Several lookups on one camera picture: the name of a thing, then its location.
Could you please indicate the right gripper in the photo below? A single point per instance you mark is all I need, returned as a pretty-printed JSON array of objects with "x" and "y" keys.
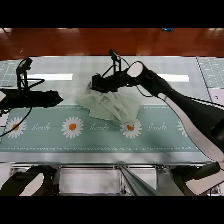
[{"x": 108, "y": 82}]

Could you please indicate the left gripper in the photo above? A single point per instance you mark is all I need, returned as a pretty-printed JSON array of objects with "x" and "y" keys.
[{"x": 46, "y": 99}]

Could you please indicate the pale green garment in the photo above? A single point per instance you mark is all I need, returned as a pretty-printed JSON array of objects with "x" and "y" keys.
[{"x": 111, "y": 105}]

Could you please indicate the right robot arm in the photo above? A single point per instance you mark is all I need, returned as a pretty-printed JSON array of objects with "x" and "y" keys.
[{"x": 190, "y": 113}]

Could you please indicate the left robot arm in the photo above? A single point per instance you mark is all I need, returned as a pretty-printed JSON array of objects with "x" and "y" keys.
[{"x": 16, "y": 98}]

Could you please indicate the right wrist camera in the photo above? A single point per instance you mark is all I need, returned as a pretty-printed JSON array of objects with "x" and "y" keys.
[{"x": 115, "y": 60}]

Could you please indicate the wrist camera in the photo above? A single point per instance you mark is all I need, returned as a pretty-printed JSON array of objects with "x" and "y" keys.
[
  {"x": 23, "y": 66},
  {"x": 115, "y": 60}
]

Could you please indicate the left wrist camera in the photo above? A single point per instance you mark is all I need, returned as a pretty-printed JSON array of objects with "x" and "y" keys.
[{"x": 23, "y": 66}]

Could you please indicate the silver frame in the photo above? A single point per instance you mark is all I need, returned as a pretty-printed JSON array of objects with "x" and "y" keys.
[{"x": 90, "y": 180}]

